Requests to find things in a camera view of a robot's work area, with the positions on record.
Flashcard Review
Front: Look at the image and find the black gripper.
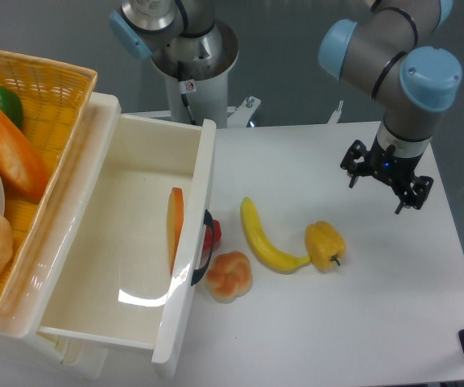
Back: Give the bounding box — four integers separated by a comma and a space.
340, 139, 434, 214

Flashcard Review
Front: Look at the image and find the yellow woven basket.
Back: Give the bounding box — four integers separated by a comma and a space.
0, 50, 97, 309

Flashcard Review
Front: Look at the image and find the round knotted bread roll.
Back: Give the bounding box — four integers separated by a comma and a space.
205, 251, 253, 303

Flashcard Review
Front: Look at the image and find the red bell pepper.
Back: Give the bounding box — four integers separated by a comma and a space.
202, 219, 222, 252

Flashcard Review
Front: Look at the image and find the yellow banana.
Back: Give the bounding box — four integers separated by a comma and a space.
240, 197, 310, 274

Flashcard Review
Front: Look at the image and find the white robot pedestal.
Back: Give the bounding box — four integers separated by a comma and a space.
126, 19, 344, 130

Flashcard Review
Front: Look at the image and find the orange baguette bread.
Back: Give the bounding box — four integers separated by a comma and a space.
0, 109, 50, 203

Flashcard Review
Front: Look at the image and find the white drawer cabinet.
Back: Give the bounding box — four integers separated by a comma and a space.
0, 93, 121, 379

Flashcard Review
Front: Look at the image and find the green pepper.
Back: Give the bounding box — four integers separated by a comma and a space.
0, 85, 24, 130

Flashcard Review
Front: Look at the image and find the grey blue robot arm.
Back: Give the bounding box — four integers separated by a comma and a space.
109, 1, 462, 209

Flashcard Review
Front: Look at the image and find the yellow bell pepper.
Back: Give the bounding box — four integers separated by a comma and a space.
304, 221, 346, 272

